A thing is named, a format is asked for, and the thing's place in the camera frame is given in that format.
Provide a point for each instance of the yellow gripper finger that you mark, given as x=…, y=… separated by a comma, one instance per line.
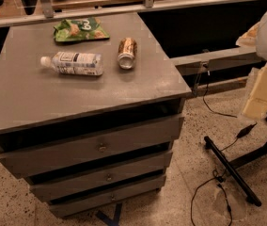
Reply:
x=248, y=39

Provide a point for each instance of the orange soda can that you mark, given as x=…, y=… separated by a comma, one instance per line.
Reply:
x=127, y=53

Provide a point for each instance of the black metal floor stand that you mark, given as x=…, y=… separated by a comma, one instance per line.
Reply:
x=231, y=166

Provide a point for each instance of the top grey drawer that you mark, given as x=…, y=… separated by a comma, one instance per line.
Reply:
x=30, y=162

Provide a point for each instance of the grey drawer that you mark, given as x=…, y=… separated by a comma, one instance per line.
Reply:
x=76, y=184
x=30, y=162
x=117, y=194

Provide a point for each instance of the green snack bag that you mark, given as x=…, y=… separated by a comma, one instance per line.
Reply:
x=80, y=30

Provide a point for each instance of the grey drawer cabinet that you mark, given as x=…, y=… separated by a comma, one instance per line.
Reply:
x=39, y=107

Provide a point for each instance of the clear plastic water bottle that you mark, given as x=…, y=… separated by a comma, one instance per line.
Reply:
x=74, y=63

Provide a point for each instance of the bottom grey drawer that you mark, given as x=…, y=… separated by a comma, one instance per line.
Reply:
x=117, y=194

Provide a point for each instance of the middle grey drawer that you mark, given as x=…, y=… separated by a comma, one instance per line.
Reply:
x=76, y=184

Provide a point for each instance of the grey metal rail frame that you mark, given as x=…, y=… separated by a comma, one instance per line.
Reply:
x=158, y=5

